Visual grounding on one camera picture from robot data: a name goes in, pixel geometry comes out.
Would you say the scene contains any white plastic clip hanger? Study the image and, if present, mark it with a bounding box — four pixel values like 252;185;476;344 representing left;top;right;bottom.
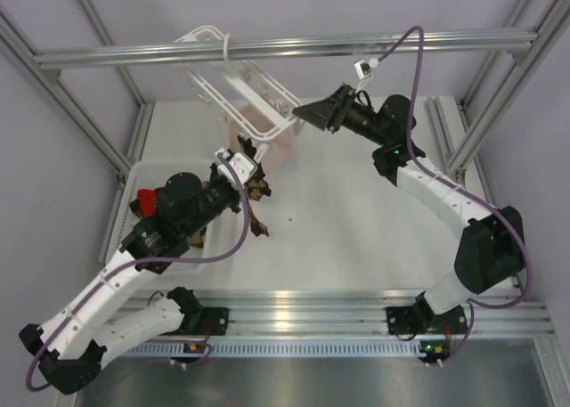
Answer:
175;25;305;135

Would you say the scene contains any slotted cable duct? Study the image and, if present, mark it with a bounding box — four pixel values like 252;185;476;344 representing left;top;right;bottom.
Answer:
119;338;468;359

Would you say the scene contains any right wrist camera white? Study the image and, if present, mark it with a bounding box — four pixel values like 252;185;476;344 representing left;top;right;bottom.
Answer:
354;58;379;83

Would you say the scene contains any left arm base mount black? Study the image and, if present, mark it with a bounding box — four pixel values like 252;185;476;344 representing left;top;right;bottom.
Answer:
175;307;230;336

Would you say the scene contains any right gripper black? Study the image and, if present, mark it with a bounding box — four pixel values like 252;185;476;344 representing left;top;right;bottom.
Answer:
293;85;389;148

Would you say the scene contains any aluminium top crossbar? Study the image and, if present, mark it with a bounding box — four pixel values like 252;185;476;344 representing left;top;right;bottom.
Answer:
33;28;538;69

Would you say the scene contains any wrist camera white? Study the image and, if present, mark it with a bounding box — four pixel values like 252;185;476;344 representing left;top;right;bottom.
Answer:
215;148;258;185
354;58;379;83

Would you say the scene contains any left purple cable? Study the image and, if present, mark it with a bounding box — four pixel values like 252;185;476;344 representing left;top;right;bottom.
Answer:
25;151;250;391

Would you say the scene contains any pink sock front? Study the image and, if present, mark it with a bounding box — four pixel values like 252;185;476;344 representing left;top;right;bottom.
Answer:
226;105;294;174

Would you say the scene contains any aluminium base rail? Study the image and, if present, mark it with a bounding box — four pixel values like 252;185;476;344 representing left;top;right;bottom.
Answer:
70;289;553;337

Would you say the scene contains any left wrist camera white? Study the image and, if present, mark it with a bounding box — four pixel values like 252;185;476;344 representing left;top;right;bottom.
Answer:
215;148;258;185

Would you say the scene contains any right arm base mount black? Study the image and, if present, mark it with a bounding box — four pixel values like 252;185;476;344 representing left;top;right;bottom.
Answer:
386;305;468;338

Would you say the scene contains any red sock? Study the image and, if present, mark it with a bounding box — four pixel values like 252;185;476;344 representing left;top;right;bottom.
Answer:
129;189;158;219

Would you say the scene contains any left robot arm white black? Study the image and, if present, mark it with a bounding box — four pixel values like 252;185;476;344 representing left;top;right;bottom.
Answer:
19;159;257;395

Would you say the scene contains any brown white striped sock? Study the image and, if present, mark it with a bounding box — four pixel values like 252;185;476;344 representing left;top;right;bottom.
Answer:
187;228;207;249

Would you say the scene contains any white plastic basket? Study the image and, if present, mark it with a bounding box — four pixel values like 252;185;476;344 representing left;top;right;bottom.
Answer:
98;159;219;275

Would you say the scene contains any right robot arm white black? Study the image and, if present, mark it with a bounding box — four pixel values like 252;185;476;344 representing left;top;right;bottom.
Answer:
292;84;525;336

